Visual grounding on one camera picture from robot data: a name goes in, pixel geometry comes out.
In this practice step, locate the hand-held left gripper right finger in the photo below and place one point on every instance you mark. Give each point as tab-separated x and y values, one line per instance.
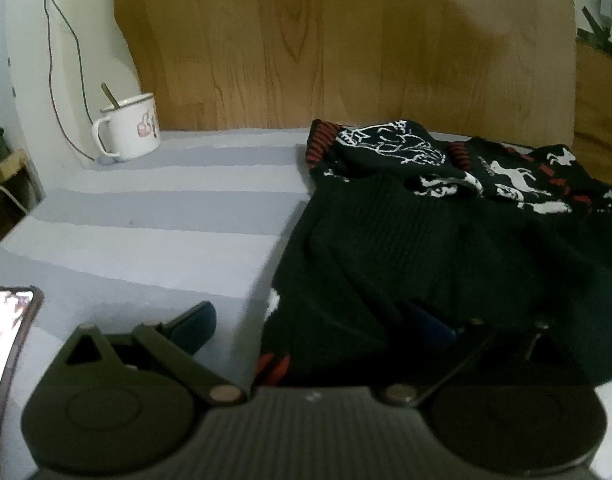
433	322

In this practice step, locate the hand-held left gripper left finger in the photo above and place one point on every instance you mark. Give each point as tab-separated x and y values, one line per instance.
195	327

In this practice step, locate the black sweater with white print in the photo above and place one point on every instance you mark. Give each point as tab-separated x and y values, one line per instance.
386	240

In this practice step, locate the grey striped bed sheet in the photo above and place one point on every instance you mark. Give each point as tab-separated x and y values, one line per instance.
160	240

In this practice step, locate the smartphone with dark case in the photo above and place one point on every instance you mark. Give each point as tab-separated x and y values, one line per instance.
5	340

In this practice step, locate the white floral mug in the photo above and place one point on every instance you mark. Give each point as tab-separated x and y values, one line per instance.
133	127

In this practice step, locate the metal spoon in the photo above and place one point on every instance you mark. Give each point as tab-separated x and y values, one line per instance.
109	96

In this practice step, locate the cardboard box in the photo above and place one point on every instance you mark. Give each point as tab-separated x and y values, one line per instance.
5	167

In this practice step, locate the brown wooden board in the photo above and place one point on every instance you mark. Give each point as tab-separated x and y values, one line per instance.
601	120

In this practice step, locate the wooden headboard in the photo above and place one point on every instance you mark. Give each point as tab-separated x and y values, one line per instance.
311	45

